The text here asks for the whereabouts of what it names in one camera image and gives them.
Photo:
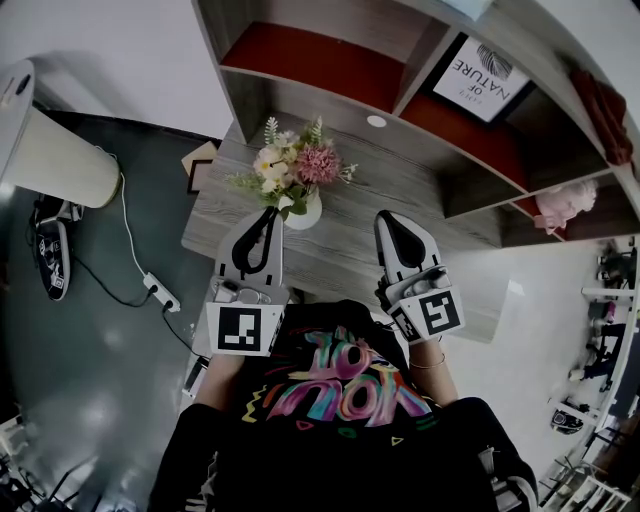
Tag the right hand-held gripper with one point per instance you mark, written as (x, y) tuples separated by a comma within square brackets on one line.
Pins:
[(440, 312)]

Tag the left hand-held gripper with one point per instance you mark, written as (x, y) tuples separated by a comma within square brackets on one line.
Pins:
[(240, 327)]

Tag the pink white flowers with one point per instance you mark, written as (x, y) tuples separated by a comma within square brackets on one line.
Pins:
[(317, 162)]

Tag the person's left forearm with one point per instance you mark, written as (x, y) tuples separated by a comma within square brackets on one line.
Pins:
[(217, 380)]

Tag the person's right forearm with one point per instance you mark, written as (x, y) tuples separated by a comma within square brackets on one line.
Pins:
[(435, 380)]

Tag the wooden shelf unit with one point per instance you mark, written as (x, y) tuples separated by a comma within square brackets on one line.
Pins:
[(360, 200)]

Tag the white power strip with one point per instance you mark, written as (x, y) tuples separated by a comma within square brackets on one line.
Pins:
[(161, 292)]

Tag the black flat device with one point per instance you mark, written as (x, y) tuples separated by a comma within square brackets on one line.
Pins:
[(196, 377)]

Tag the pink plush toy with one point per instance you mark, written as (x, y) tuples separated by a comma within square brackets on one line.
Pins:
[(567, 202)]

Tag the leaf print framed picture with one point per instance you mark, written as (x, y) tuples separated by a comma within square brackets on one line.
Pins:
[(480, 75)]

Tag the white cylindrical appliance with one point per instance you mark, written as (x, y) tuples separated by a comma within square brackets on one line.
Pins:
[(65, 160)]

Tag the black printed t-shirt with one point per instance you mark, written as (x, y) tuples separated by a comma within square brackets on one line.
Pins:
[(340, 465)]

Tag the dark red cloth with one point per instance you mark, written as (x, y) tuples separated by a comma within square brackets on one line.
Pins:
[(605, 120)]

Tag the small black remote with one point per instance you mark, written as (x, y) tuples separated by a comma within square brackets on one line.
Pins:
[(22, 84)]

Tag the black metal stand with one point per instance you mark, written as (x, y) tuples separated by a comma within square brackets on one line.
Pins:
[(25, 490)]

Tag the wooden picture frame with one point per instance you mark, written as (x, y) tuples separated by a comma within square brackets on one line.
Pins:
[(197, 170)]

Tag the white frame table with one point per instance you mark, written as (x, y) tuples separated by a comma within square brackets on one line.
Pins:
[(622, 350)]

